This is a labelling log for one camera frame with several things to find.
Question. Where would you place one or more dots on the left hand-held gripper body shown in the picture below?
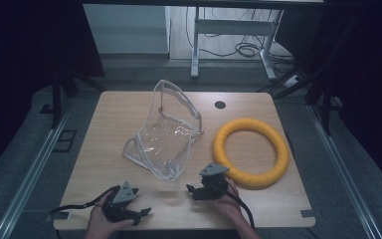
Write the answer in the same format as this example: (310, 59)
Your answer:
(123, 196)

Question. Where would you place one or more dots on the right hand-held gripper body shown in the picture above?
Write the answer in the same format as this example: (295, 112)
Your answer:
(214, 179)

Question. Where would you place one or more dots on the person's right hand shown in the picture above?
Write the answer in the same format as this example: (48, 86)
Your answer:
(226, 206)

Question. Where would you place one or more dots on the person's left hand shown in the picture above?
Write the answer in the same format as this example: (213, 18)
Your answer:
(98, 220)

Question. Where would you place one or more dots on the clear plastic zipper bag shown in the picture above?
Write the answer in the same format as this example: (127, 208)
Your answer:
(165, 139)

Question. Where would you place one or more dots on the wooden table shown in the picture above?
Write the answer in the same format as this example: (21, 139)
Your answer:
(112, 132)

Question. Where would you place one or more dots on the black floor tape square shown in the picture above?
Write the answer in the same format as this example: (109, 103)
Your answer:
(65, 140)

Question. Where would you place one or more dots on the black metal stand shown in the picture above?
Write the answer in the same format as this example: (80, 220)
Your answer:
(57, 99)
(325, 99)

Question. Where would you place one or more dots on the white power strip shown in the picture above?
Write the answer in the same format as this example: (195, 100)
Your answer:
(292, 80)

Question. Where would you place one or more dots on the metal floor rail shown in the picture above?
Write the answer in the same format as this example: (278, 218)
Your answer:
(341, 172)
(30, 179)

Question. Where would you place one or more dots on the white metal desk frame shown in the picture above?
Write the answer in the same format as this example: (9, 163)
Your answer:
(232, 27)

